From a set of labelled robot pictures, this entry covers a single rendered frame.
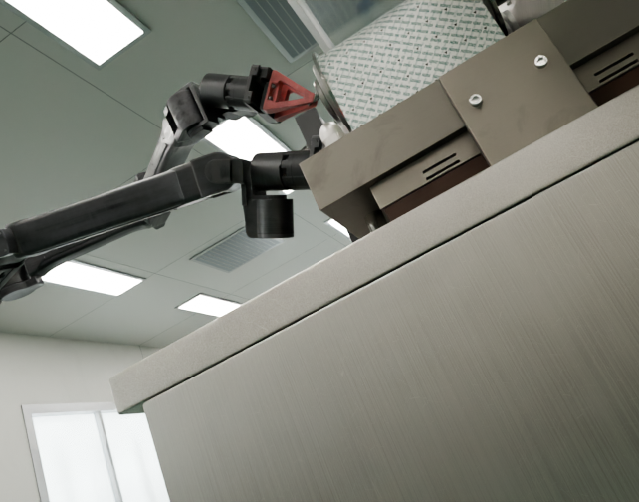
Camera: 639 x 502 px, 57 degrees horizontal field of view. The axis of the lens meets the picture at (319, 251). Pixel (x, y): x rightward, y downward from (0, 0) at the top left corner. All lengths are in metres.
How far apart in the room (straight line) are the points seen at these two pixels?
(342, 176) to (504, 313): 0.23
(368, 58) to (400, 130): 0.30
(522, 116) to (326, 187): 0.20
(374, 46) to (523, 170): 0.45
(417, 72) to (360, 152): 0.28
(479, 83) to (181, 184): 0.47
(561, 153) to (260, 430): 0.34
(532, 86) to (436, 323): 0.23
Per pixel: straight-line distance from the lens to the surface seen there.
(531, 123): 0.56
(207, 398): 0.57
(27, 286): 1.54
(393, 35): 0.90
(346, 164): 0.61
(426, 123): 0.60
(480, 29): 0.87
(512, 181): 0.50
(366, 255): 0.51
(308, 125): 1.28
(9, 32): 2.84
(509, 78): 0.58
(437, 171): 0.59
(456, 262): 0.49
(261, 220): 0.86
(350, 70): 0.90
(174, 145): 1.12
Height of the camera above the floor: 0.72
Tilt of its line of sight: 21 degrees up
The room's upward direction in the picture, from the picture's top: 24 degrees counter-clockwise
